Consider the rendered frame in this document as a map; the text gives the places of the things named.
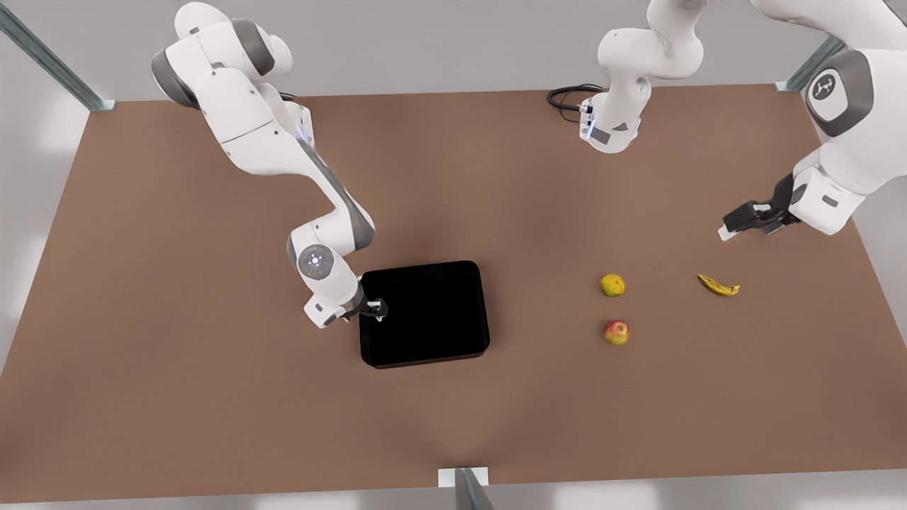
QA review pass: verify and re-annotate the black rectangular tray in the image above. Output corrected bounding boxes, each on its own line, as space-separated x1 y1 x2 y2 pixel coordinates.
359 260 492 370

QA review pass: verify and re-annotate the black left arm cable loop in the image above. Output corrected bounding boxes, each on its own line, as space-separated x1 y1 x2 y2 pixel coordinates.
546 84 604 125

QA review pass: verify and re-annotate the yellow spotted banana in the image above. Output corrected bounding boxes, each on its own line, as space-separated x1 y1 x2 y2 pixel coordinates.
697 273 742 298

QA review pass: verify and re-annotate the silver frame post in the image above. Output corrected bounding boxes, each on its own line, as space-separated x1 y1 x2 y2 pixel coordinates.
774 37 848 94
0 4 117 113
437 466 497 510

